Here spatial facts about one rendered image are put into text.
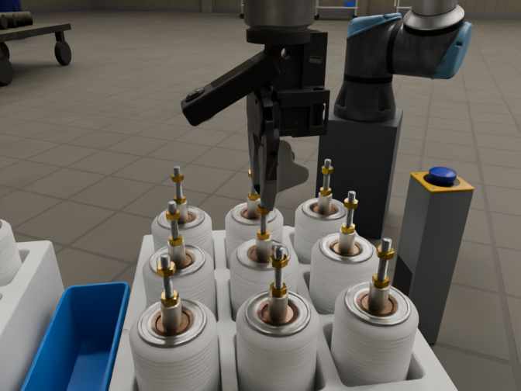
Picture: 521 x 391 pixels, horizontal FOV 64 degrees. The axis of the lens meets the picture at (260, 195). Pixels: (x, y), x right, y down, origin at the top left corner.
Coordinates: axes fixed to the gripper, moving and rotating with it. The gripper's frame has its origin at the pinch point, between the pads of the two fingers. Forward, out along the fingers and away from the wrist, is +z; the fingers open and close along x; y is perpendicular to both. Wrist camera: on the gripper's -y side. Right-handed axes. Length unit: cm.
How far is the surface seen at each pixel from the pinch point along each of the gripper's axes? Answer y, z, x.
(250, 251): -1.3, 9.1, 1.0
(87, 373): -28.0, 33.9, 8.5
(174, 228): -11.3, 3.8, 1.0
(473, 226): 69, 34, 35
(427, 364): 16.3, 16.4, -16.9
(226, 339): -6.3, 16.3, -7.2
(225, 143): 14, 34, 119
